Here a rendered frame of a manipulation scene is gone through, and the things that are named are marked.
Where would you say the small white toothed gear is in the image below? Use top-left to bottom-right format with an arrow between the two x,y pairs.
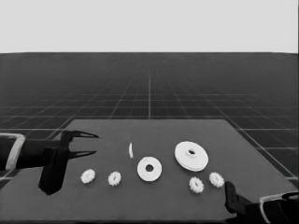
189,176 -> 205,194
80,168 -> 96,185
208,172 -> 225,189
107,171 -> 122,188

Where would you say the large thick white disc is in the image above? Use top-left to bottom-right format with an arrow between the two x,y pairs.
174,140 -> 210,173

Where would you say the white round pinned carrier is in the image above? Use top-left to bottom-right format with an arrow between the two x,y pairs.
136,156 -> 163,182

